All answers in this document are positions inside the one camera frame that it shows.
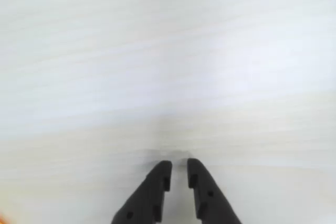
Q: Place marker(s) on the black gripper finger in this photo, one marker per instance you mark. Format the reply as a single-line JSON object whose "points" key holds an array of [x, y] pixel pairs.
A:
{"points": [[147, 197], [210, 195]]}

